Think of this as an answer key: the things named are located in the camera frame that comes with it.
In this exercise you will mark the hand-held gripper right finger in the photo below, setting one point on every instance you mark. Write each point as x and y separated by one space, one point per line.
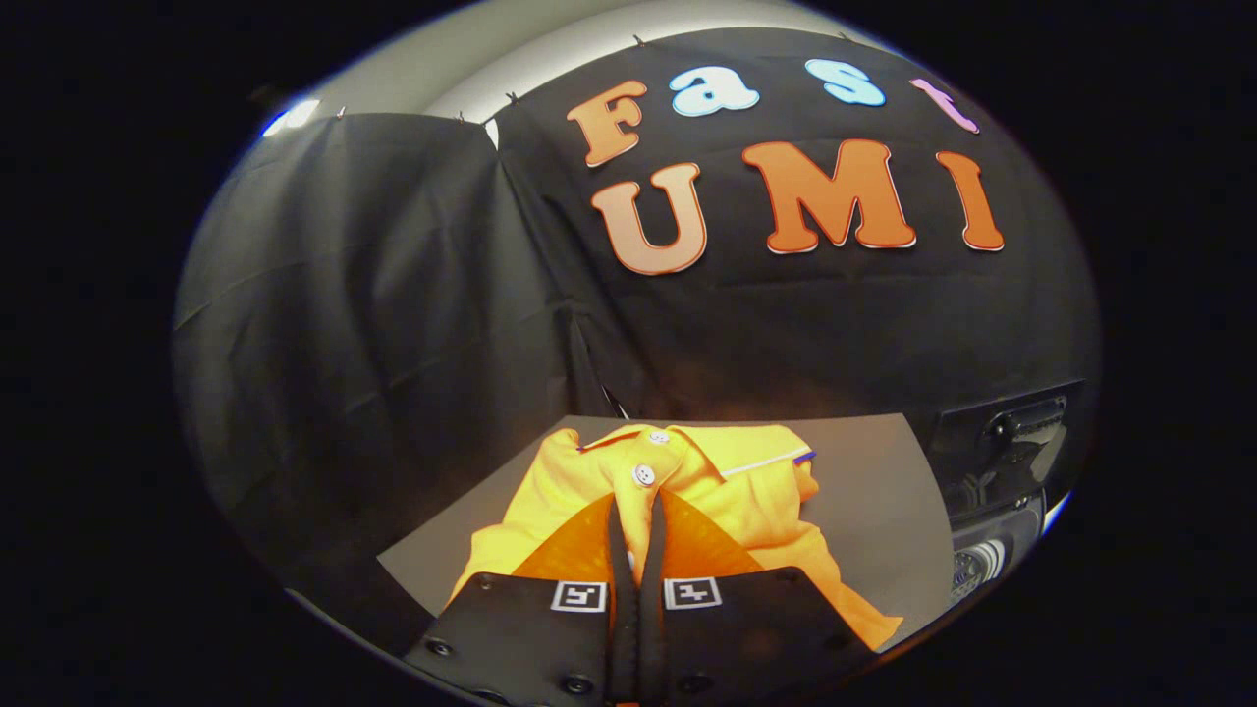
756 638

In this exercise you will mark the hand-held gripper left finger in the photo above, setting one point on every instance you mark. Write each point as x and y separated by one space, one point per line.
520 638

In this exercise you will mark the orange polo shirt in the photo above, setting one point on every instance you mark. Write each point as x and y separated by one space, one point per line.
746 501

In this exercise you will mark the dark glass washing machine lid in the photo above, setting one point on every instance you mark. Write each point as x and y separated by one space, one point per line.
982 462

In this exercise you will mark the grey platform box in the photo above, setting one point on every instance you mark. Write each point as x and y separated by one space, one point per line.
874 511

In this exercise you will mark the black backdrop cloth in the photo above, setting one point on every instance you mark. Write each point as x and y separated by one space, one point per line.
393 295

